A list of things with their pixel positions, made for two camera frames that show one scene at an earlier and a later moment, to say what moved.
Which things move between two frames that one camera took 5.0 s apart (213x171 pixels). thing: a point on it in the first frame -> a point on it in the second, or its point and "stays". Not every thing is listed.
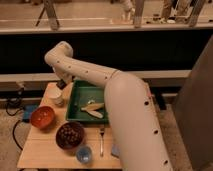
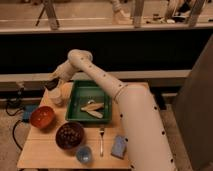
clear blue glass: (83, 154) stays
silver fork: (102, 133) stays
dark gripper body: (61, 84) -> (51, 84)
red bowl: (42, 117) stays
